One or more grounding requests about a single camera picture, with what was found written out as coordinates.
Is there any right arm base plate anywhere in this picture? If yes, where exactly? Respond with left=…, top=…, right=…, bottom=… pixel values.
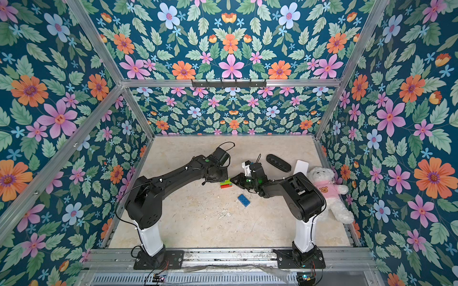
left=273, top=247, right=326, bottom=269

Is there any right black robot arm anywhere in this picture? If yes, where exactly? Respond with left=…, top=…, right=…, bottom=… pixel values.
left=230, top=160, right=326, bottom=257

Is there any black hook rail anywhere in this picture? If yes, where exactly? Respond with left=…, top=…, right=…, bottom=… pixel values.
left=191, top=79, right=267, bottom=89

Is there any small left circuit board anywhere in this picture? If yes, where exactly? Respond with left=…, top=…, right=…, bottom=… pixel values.
left=151, top=274, right=167, bottom=283

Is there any white teddy bear pink shirt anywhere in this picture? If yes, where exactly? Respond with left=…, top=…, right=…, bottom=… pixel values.
left=308, top=167, right=354, bottom=224

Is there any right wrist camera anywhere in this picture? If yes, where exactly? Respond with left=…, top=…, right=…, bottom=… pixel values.
left=242, top=160, right=252, bottom=178

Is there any white rectangular box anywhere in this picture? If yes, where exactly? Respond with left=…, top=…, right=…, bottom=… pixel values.
left=293, top=160, right=309, bottom=175

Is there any green circuit board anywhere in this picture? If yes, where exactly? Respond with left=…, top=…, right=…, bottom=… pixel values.
left=297, top=272, right=316, bottom=286

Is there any black oval remote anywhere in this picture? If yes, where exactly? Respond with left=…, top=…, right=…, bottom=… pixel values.
left=266, top=154, right=292, bottom=173

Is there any blue lego brick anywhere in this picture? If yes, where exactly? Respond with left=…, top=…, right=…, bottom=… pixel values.
left=237, top=194, right=250, bottom=207

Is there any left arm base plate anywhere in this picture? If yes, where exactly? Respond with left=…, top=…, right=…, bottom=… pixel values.
left=133, top=250, right=184, bottom=270

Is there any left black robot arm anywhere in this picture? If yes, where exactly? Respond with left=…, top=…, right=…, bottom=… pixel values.
left=125, top=147, right=230, bottom=257

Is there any lime green lego brick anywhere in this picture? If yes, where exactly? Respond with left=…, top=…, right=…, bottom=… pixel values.
left=220, top=179, right=232, bottom=186

